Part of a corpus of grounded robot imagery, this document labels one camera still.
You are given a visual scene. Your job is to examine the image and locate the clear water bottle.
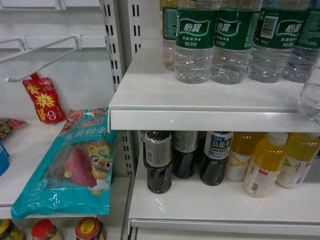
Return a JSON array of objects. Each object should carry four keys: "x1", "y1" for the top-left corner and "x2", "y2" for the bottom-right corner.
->
[{"x1": 298, "y1": 57, "x2": 320, "y2": 125}]

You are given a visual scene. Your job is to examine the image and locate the white water shelf board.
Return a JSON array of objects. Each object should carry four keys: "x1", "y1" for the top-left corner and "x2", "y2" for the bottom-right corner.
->
[{"x1": 108, "y1": 47, "x2": 320, "y2": 133}]

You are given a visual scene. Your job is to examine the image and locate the white bottom drinks shelf board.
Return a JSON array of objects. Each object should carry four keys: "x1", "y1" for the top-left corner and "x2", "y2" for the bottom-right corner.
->
[{"x1": 129, "y1": 161, "x2": 320, "y2": 237}]

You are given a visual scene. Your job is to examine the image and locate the green label water bottle front-left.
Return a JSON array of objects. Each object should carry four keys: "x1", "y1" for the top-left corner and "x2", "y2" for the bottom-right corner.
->
[{"x1": 174, "y1": 0, "x2": 222, "y2": 84}]

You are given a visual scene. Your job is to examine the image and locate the water bottle rear left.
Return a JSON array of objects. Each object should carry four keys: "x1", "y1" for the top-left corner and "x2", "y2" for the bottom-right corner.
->
[{"x1": 161, "y1": 0, "x2": 178, "y2": 71}]

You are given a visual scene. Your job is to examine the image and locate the green label water bottle middle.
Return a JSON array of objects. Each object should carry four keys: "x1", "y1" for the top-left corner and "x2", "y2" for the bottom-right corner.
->
[{"x1": 211, "y1": 0, "x2": 263, "y2": 85}]

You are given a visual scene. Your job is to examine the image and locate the white snack shelf board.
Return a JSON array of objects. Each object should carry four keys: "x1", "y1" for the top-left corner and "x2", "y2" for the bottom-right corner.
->
[{"x1": 0, "y1": 120, "x2": 64, "y2": 219}]

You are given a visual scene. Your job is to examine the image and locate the green label water bottle barcode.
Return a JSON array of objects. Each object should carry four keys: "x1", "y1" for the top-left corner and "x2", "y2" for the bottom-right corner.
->
[{"x1": 247, "y1": 0, "x2": 310, "y2": 83}]

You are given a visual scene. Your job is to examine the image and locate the water bottle far right rear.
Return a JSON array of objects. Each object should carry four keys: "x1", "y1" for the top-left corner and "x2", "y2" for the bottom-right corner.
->
[{"x1": 282, "y1": 0, "x2": 320, "y2": 83}]

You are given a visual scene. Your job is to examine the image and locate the dark tea bottle front left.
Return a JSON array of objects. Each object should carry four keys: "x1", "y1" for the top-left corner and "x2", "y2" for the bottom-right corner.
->
[{"x1": 145, "y1": 130, "x2": 172, "y2": 194}]

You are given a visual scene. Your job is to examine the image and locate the dark tea bottle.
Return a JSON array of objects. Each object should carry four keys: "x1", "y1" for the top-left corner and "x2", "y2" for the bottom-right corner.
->
[
  {"x1": 145, "y1": 130, "x2": 172, "y2": 194},
  {"x1": 172, "y1": 131, "x2": 207, "y2": 179}
]

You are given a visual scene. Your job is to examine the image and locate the dark tea bottle middle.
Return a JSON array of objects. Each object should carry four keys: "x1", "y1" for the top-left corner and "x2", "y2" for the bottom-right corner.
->
[{"x1": 172, "y1": 131, "x2": 207, "y2": 179}]

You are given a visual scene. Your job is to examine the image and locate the oolong tea bottle blue label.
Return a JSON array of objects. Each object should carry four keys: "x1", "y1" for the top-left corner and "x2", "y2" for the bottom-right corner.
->
[{"x1": 199, "y1": 131, "x2": 234, "y2": 186}]

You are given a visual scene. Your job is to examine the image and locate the yellow drink bottle rear left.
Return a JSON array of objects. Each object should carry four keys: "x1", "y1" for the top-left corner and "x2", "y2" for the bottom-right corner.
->
[{"x1": 225, "y1": 131, "x2": 266, "y2": 182}]

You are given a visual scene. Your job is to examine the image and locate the yellow drink bottle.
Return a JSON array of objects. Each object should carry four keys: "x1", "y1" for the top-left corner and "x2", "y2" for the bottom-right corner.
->
[
  {"x1": 276, "y1": 132, "x2": 320, "y2": 189},
  {"x1": 225, "y1": 131, "x2": 266, "y2": 182}
]

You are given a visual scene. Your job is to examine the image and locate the teal sweet potato noodle bag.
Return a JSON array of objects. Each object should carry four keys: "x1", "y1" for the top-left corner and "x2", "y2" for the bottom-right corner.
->
[{"x1": 11, "y1": 107, "x2": 117, "y2": 220}]

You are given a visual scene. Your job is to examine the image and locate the slotted upright posts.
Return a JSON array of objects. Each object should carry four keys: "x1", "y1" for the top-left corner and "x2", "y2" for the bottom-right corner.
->
[{"x1": 100, "y1": 0, "x2": 141, "y2": 178}]

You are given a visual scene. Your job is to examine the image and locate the orange juice bottle white cap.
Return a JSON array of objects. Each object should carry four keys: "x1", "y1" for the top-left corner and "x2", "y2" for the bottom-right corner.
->
[{"x1": 243, "y1": 132, "x2": 288, "y2": 198}]

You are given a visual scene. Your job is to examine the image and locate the red sauce pouch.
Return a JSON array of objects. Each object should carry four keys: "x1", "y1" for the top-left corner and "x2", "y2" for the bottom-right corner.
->
[{"x1": 22, "y1": 73, "x2": 67, "y2": 124}]

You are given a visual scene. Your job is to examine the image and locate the dark sauce jar red label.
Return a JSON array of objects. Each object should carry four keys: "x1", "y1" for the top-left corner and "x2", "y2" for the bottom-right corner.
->
[{"x1": 75, "y1": 217, "x2": 106, "y2": 240}]

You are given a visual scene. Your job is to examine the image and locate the yellow drink bottle right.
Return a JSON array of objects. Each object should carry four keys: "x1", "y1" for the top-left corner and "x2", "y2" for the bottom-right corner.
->
[{"x1": 276, "y1": 132, "x2": 320, "y2": 189}]

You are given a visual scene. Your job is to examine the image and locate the floral snack packet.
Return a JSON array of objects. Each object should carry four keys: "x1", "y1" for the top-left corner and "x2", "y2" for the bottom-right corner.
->
[{"x1": 0, "y1": 118, "x2": 27, "y2": 139}]

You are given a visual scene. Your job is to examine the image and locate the red lid jar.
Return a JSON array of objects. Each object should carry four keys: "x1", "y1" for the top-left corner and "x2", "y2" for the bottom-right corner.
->
[{"x1": 31, "y1": 218, "x2": 63, "y2": 240}]

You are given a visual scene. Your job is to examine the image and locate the blue snack packet edge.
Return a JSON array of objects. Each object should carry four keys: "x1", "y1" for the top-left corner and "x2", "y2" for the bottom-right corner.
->
[{"x1": 0, "y1": 142, "x2": 10, "y2": 175}]

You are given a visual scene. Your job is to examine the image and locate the green yellow lid jar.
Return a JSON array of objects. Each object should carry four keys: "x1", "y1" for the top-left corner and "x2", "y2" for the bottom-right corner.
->
[{"x1": 0, "y1": 219, "x2": 25, "y2": 240}]

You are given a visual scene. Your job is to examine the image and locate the white wire display hook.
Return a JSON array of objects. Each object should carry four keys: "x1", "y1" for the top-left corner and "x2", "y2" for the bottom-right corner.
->
[{"x1": 0, "y1": 34, "x2": 82, "y2": 83}]

